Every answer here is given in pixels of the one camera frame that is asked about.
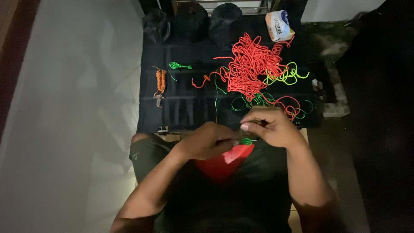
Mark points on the person's left hand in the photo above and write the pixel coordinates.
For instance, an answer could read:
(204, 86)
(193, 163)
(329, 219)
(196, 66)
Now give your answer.
(207, 140)

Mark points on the person's right hand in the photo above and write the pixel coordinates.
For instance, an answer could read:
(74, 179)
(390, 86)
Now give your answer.
(275, 129)

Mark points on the person's left fingers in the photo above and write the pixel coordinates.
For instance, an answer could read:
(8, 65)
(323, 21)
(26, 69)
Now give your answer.
(231, 139)

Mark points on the person's black shirt red print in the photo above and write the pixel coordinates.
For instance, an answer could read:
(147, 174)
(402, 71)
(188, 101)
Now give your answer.
(233, 194)

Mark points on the black folding table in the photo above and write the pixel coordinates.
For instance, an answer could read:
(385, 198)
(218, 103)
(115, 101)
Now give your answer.
(194, 97)

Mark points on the person's black shorts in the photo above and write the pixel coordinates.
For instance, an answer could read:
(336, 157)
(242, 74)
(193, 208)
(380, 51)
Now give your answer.
(145, 158)

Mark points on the black bag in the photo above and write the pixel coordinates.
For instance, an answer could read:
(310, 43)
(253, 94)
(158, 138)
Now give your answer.
(225, 24)
(157, 26)
(192, 21)

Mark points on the white tissue packet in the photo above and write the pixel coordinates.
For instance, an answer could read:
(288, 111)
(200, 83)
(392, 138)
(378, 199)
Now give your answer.
(278, 25)

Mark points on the metal rack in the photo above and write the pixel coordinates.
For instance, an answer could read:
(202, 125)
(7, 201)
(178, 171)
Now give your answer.
(223, 6)

